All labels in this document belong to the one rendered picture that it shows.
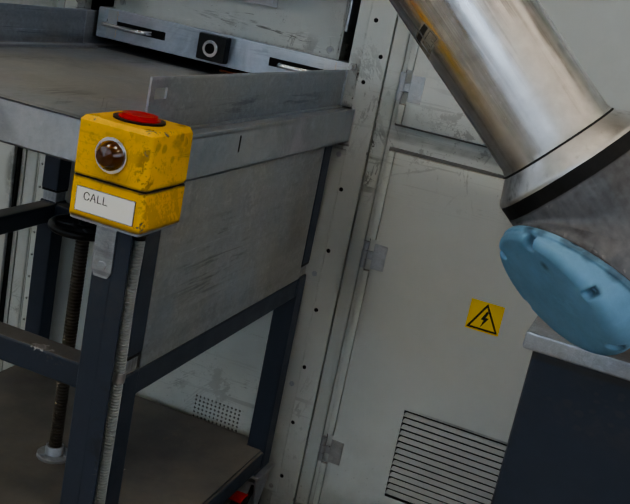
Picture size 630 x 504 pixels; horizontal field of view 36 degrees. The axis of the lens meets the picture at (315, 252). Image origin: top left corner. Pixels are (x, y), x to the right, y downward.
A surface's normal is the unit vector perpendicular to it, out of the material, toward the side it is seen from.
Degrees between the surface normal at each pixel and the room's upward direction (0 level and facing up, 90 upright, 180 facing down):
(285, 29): 90
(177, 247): 90
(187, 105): 90
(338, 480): 90
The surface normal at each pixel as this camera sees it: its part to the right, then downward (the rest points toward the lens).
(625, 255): 0.06, -0.24
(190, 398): -0.36, 0.18
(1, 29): 0.91, 0.27
